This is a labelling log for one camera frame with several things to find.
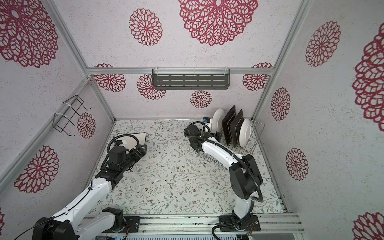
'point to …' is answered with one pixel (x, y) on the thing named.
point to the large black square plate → (226, 123)
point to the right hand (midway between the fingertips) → (214, 132)
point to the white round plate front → (245, 132)
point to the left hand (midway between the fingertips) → (143, 152)
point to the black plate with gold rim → (235, 126)
